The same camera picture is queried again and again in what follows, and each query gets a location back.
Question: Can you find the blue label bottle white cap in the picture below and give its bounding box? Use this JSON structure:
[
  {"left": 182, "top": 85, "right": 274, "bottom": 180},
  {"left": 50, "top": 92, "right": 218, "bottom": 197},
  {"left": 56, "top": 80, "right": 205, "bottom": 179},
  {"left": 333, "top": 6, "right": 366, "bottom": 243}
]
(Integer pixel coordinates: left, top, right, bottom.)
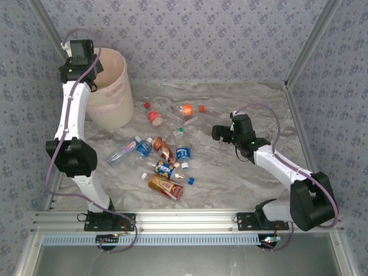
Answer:
[
  {"left": 175, "top": 146, "right": 192, "bottom": 170},
  {"left": 135, "top": 137, "right": 154, "bottom": 158}
]

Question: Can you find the brown coffee bottle beige cap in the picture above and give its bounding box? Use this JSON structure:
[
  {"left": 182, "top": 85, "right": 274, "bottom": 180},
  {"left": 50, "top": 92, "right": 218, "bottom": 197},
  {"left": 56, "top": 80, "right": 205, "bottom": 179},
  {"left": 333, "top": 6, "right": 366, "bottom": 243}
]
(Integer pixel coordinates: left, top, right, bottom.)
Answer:
[{"left": 151, "top": 137, "right": 181, "bottom": 169}]

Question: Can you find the Pepsi bottle blue cap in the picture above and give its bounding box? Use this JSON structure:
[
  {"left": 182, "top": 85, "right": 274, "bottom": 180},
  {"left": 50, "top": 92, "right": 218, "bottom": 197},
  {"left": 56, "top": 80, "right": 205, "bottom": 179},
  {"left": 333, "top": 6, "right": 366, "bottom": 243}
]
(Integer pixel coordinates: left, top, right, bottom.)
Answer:
[{"left": 145, "top": 159, "right": 196, "bottom": 185}]

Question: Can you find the red label clear bottle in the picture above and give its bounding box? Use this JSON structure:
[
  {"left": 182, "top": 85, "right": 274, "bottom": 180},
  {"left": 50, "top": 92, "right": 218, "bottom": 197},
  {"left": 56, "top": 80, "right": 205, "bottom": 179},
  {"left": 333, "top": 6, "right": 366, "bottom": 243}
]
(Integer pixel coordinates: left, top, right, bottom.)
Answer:
[{"left": 143, "top": 102, "right": 165, "bottom": 128}]

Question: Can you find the golden red tea bottle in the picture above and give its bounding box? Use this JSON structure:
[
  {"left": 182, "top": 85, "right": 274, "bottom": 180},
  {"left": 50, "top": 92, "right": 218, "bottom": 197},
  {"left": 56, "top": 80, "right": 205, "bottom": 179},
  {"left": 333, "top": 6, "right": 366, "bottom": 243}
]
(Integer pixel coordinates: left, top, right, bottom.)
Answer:
[{"left": 140, "top": 172, "right": 185, "bottom": 201}]

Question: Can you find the clear water bottle blue cap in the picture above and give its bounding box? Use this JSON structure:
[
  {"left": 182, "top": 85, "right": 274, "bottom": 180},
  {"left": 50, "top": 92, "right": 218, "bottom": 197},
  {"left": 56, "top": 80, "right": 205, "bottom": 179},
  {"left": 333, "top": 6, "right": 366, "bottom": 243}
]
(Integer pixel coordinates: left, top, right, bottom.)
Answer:
[{"left": 106, "top": 136, "right": 141, "bottom": 168}]

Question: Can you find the pink plastic bin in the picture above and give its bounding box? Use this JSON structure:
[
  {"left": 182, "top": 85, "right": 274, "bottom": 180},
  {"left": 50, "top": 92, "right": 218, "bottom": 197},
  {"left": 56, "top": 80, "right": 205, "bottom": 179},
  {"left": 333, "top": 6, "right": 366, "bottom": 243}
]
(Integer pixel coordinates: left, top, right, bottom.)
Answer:
[{"left": 83, "top": 47, "right": 135, "bottom": 131}]

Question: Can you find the orange label clear bottle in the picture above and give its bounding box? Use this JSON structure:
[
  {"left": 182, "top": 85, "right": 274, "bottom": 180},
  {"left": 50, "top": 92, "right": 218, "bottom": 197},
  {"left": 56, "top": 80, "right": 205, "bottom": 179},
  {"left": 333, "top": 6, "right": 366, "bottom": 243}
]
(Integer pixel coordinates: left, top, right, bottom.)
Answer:
[{"left": 177, "top": 103, "right": 206, "bottom": 116}]

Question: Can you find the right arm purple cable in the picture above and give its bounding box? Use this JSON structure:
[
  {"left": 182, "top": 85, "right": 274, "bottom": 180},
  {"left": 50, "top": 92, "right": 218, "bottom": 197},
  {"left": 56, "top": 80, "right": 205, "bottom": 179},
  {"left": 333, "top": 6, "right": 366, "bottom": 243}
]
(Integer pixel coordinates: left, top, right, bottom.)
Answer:
[{"left": 234, "top": 102, "right": 340, "bottom": 252}]

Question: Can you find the aluminium frame post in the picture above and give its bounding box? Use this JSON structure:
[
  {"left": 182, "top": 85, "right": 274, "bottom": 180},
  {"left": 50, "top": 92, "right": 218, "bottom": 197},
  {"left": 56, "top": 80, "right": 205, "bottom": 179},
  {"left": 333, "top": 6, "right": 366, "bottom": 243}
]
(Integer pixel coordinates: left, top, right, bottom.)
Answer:
[
  {"left": 283, "top": 0, "right": 344, "bottom": 90},
  {"left": 27, "top": 0, "right": 70, "bottom": 58}
]

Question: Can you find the aluminium front rail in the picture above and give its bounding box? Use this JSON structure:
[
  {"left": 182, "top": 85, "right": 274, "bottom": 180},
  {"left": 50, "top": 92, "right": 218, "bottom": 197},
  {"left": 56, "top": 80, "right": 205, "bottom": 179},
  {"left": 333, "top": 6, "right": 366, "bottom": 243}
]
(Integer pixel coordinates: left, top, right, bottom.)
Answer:
[{"left": 30, "top": 210, "right": 344, "bottom": 233}]

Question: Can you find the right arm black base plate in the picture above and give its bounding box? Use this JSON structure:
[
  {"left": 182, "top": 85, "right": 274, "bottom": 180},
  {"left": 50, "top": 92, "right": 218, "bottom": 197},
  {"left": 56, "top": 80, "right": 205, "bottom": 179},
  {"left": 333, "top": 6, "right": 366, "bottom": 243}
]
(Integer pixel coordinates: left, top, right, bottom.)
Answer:
[{"left": 237, "top": 212, "right": 290, "bottom": 232}]

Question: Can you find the grey slotted cable duct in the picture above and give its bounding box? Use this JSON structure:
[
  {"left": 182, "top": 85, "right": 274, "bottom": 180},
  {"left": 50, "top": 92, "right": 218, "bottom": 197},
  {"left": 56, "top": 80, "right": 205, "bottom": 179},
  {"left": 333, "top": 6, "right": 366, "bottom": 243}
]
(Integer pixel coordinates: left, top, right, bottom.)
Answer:
[{"left": 42, "top": 233, "right": 261, "bottom": 247}]

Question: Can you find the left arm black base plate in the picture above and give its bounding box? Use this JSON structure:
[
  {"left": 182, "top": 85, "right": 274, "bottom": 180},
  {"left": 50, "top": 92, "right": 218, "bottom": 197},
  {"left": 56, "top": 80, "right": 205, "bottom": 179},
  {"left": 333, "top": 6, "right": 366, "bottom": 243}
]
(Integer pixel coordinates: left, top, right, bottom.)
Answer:
[{"left": 84, "top": 212, "right": 136, "bottom": 232}]

